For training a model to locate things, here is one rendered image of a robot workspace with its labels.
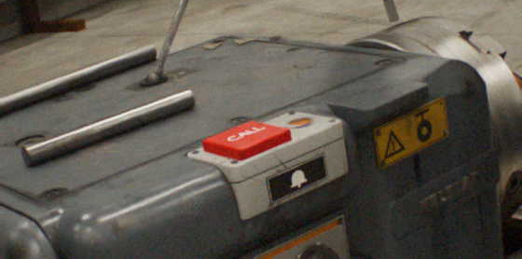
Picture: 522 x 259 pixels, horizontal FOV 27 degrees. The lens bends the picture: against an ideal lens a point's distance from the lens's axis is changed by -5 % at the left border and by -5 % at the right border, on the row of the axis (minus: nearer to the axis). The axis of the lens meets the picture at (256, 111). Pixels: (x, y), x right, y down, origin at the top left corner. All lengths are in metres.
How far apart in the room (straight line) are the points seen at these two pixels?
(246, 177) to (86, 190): 0.14
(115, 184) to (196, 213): 0.08
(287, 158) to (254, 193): 0.05
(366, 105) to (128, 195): 0.26
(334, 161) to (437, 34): 0.43
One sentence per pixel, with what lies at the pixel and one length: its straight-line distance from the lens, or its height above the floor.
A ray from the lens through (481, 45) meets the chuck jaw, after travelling 1.46.
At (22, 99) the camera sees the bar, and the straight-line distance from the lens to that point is 1.35.
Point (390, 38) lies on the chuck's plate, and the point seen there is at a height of 1.24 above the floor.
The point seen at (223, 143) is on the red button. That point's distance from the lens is 1.01.
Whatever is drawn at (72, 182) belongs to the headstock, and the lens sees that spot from 1.03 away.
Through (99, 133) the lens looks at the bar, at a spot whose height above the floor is 1.27.
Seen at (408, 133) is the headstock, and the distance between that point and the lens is 1.15.
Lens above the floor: 1.57
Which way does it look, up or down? 16 degrees down
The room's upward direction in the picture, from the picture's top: 10 degrees counter-clockwise
